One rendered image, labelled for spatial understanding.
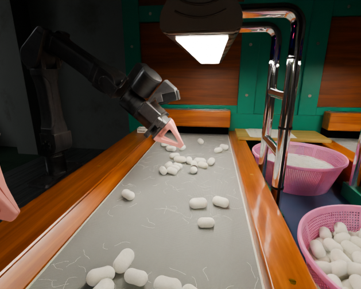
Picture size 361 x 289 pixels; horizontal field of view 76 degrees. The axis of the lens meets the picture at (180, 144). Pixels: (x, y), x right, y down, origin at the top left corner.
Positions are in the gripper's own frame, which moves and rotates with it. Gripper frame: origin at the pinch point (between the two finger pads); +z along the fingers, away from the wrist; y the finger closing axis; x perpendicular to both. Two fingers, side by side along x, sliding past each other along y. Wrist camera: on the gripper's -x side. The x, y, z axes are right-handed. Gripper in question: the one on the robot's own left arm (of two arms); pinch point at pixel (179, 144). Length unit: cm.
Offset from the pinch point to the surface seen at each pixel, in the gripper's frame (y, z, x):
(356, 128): 36, 49, -41
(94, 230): -28.9, -3.3, 13.0
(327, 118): 37, 39, -37
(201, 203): -19.8, 9.4, -0.1
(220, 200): -18.5, 12.1, -2.5
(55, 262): -36.4, -4.8, 14.4
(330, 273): -32.4, 24.6, -10.8
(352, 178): 1.2, 39.8, -24.3
